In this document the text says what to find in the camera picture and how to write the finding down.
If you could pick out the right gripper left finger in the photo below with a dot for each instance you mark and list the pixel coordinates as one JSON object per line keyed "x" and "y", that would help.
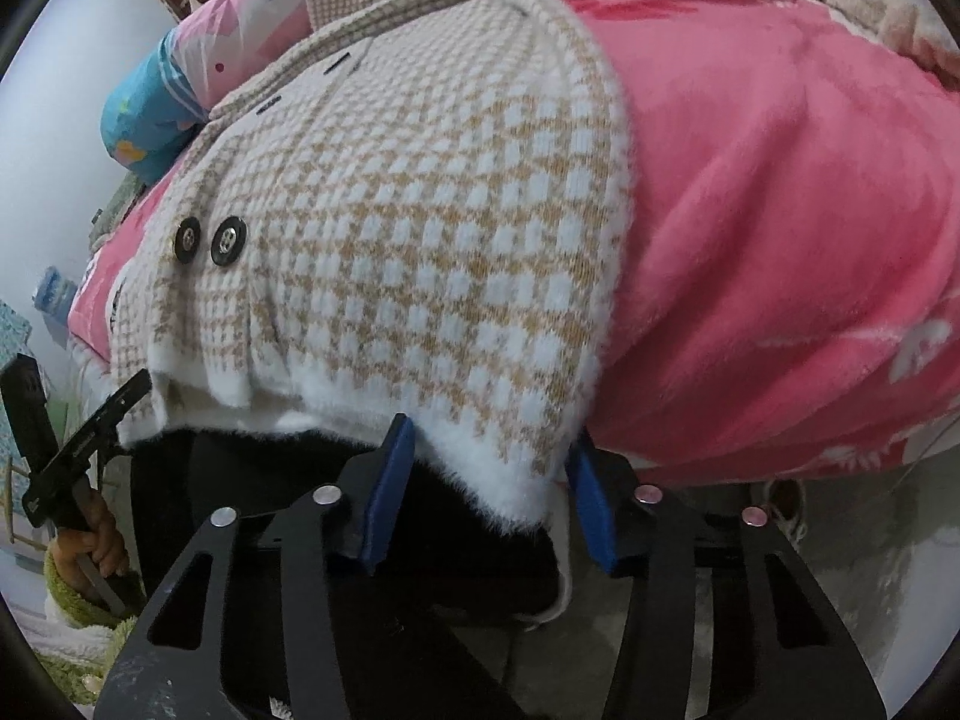
{"x": 172, "y": 663}

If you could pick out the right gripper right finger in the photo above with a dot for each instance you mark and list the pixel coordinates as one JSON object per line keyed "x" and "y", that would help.
{"x": 780, "y": 649}

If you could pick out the beige white houndstooth coat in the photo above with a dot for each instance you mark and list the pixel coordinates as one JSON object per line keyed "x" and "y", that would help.
{"x": 418, "y": 210}

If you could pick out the person's left hand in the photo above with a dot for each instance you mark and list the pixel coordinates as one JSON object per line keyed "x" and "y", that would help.
{"x": 99, "y": 540}

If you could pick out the green fuzzy sleeve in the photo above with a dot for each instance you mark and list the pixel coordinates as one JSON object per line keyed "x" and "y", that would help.
{"x": 76, "y": 641}

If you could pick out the clear plastic water bottle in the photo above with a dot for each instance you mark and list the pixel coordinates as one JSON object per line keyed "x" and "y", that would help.
{"x": 54, "y": 295}

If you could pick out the grey green mat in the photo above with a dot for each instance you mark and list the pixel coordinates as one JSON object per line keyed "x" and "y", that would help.
{"x": 116, "y": 209}

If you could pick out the pink floral plush blanket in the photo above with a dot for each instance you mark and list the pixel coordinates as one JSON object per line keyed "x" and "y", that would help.
{"x": 787, "y": 303}

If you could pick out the pink blue cartoon quilt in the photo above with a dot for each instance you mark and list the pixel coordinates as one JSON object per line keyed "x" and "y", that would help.
{"x": 150, "y": 118}

